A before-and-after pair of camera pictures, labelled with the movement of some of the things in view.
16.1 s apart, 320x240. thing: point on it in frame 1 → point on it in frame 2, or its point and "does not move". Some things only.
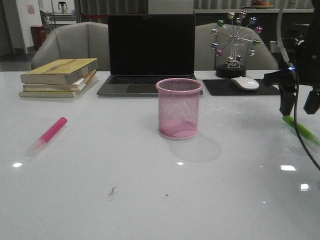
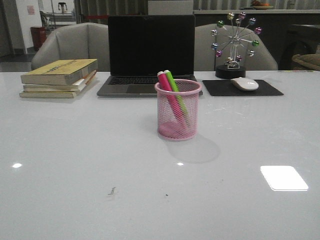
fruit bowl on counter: (261, 5) does not move
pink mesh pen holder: (179, 100) does not move
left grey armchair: (79, 40) does not move
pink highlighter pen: (48, 136) → (165, 84)
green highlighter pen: (301, 131) → (175, 90)
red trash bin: (38, 35) does not move
